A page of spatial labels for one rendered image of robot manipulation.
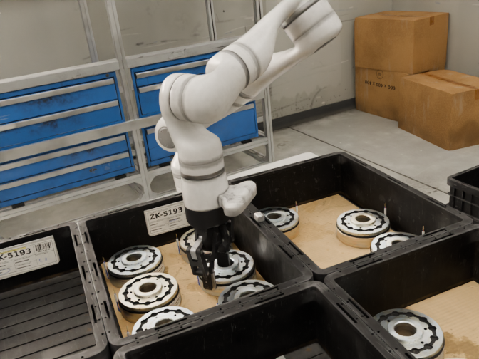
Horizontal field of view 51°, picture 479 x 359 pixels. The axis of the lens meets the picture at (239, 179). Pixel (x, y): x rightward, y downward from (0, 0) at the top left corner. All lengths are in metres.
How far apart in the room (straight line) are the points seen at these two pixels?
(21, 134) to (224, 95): 2.06
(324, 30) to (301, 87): 3.39
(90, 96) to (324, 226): 1.87
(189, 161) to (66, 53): 2.84
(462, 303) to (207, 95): 0.51
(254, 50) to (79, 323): 0.53
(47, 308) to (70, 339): 0.11
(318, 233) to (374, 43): 3.38
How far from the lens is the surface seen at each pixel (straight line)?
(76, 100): 2.72
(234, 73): 0.77
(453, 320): 0.85
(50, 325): 0.94
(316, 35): 0.93
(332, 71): 4.49
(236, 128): 3.07
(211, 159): 0.76
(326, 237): 1.04
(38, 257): 1.04
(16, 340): 0.94
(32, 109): 2.70
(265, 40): 0.84
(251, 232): 0.92
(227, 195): 0.78
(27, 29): 3.51
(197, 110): 0.71
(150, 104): 2.83
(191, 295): 0.91
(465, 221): 0.91
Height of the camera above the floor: 1.36
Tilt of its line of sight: 24 degrees down
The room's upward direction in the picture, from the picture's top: 6 degrees counter-clockwise
